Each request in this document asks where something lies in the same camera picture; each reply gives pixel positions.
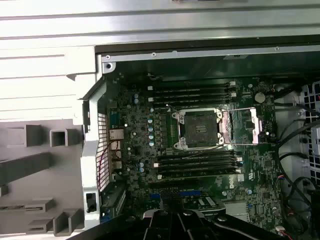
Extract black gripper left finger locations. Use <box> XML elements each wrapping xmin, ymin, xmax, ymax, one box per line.
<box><xmin>72</xmin><ymin>199</ymin><xmax>180</xmax><ymax>240</ymax></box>

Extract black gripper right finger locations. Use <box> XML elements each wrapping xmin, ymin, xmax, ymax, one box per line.
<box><xmin>178</xmin><ymin>199</ymin><xmax>288</xmax><ymax>240</ymax></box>

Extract metal socket cover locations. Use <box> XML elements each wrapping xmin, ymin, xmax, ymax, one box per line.
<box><xmin>217</xmin><ymin>106</ymin><xmax>264</xmax><ymax>146</ymax></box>

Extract CPU socket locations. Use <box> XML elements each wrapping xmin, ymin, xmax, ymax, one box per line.
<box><xmin>173</xmin><ymin>107</ymin><xmax>225</xmax><ymax>151</ymax></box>

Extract silver chipset heatsink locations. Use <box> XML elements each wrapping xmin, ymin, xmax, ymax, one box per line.
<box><xmin>223</xmin><ymin>201</ymin><xmax>249</xmax><ymax>218</ymax></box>

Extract RAM slot white latches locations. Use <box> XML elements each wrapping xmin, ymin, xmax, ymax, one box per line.
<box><xmin>156</xmin><ymin>167</ymin><xmax>245</xmax><ymax>181</ymax></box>
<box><xmin>147</xmin><ymin>81</ymin><xmax>237</xmax><ymax>91</ymax></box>

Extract RAM slot black latches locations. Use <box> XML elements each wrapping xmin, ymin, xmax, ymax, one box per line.
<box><xmin>158</xmin><ymin>162</ymin><xmax>240</xmax><ymax>175</ymax></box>
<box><xmin>158</xmin><ymin>149</ymin><xmax>238</xmax><ymax>162</ymax></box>

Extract green motherboard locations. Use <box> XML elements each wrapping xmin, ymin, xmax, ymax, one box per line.
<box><xmin>101</xmin><ymin>74</ymin><xmax>285</xmax><ymax>240</ymax></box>

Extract black PC case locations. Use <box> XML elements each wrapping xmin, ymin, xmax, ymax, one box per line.
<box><xmin>77</xmin><ymin>43</ymin><xmax>320</xmax><ymax>240</ymax></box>

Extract grey parts rack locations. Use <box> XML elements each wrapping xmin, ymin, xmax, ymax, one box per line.
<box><xmin>0</xmin><ymin>119</ymin><xmax>86</xmax><ymax>240</ymax></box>

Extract silver drive cage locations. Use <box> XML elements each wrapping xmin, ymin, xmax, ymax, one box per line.
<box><xmin>298</xmin><ymin>82</ymin><xmax>320</xmax><ymax>181</ymax></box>

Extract black cable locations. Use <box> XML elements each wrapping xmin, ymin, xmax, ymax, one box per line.
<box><xmin>276</xmin><ymin>117</ymin><xmax>320</xmax><ymax>240</ymax></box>

